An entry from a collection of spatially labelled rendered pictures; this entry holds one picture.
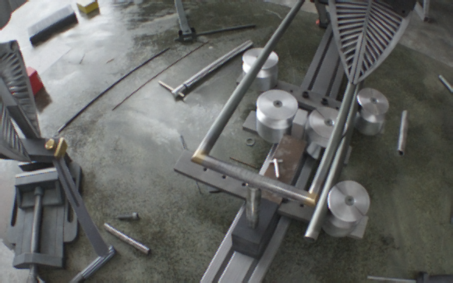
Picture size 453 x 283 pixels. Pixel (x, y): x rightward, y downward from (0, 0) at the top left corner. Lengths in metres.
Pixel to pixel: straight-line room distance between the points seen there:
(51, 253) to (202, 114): 0.33
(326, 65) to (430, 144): 0.24
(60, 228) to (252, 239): 0.28
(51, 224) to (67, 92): 0.30
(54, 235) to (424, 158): 0.59
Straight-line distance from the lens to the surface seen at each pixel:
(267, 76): 0.48
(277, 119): 0.40
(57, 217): 0.50
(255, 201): 0.28
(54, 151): 0.32
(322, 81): 0.55
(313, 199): 0.25
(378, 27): 0.31
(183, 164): 0.43
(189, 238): 0.43
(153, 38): 0.73
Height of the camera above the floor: 1.28
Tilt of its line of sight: 54 degrees down
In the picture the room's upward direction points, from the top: 3 degrees counter-clockwise
